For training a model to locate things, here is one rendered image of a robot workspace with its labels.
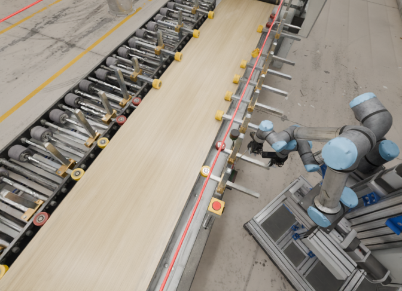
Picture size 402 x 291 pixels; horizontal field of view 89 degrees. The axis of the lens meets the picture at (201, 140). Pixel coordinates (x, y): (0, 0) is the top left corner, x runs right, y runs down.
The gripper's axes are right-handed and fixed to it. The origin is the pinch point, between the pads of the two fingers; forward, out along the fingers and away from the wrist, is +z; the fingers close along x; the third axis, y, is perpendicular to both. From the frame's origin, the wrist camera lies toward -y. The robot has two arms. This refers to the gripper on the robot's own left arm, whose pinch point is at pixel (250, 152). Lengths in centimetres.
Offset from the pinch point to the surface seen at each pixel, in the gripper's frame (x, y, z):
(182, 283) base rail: -44, 80, 31
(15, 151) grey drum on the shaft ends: -172, 3, 13
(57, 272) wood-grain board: -111, 77, 11
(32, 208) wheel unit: -142, 43, 14
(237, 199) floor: 12, 2, 99
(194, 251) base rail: -37, 62, 31
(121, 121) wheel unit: -101, -27, 7
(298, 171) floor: 90, -37, 98
